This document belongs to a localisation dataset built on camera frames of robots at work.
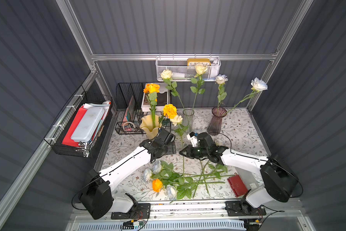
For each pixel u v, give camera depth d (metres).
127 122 1.03
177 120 0.90
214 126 1.00
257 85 0.72
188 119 0.94
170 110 0.70
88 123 0.71
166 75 0.81
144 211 0.74
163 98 0.94
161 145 0.61
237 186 0.79
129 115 1.08
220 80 0.84
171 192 0.75
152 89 0.77
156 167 0.83
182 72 0.94
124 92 1.12
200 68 0.79
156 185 0.79
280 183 0.45
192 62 0.87
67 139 0.66
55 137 0.61
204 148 0.68
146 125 0.89
